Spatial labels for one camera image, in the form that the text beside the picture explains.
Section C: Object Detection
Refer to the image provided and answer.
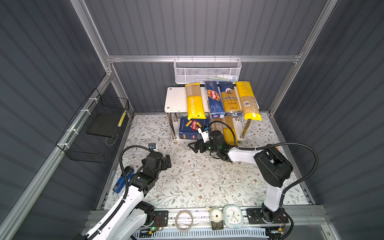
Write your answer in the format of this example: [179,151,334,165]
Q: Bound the blue Barilla rigatoni box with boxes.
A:
[179,117,209,140]

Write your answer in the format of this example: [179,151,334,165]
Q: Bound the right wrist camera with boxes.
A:
[198,127,210,143]

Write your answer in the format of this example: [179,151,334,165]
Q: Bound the yellow spaghetti bag with barcode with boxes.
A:
[236,81,262,121]

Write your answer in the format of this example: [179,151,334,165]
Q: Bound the dark blue spaghetti bag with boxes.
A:
[219,82,242,117]

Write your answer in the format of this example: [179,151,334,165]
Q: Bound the mint alarm clock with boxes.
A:
[223,205,244,229]

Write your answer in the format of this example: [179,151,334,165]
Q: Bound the black wire basket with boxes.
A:
[56,89,130,164]

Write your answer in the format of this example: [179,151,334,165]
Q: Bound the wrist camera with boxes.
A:
[149,143,158,152]
[198,127,210,143]

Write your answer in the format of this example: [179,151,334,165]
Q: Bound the blue stapler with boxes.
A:
[113,166,135,194]

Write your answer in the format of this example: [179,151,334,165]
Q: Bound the red-ended spaghetti bag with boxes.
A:
[210,119,223,133]

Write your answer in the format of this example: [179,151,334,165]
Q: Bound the yellow Pastatime spaghetti bag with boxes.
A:
[185,83,206,120]
[222,117,238,146]

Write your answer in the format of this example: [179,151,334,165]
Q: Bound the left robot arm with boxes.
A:
[74,143,172,240]

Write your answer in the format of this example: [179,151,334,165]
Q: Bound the pens in white basket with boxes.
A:
[208,74,238,82]

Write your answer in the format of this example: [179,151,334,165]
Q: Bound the white wire mesh basket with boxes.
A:
[173,57,242,85]

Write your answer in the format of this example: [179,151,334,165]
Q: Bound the blue Barilla spaghetti box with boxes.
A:
[205,81,226,119]

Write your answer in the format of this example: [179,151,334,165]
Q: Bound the white two-tier shelf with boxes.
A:
[164,87,252,142]

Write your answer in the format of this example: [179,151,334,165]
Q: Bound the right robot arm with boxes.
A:
[188,121,319,224]

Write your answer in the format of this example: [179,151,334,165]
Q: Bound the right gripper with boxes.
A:
[188,137,220,154]

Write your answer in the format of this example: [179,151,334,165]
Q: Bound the yellow marker pen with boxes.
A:
[117,110,127,128]

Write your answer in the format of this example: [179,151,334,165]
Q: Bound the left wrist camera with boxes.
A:
[149,143,158,152]

